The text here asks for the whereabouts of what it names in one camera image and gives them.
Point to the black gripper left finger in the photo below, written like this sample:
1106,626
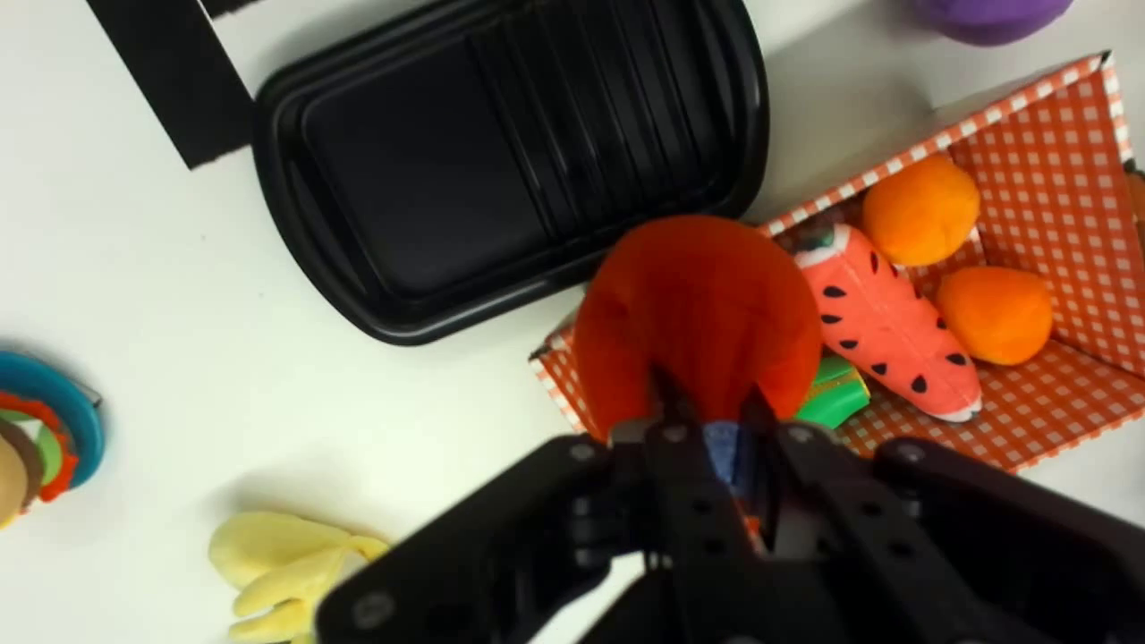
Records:
502,547

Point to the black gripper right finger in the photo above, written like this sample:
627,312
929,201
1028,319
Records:
953,547

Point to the red tomato toy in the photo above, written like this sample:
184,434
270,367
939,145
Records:
702,307

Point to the yellow plush toy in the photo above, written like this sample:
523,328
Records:
288,572

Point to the watermelon slice toy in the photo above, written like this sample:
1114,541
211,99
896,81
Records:
887,322

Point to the round orange fruit toy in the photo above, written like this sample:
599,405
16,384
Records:
922,207
997,312

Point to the orange gingham basket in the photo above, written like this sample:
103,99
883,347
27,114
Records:
1048,145

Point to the burger toy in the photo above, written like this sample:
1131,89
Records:
17,471

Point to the purple round plush toy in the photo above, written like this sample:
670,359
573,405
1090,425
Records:
987,20

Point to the black plastic tray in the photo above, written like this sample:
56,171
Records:
478,164

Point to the small blue plate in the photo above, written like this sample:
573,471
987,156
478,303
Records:
85,415

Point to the black tape strip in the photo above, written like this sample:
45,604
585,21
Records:
174,77

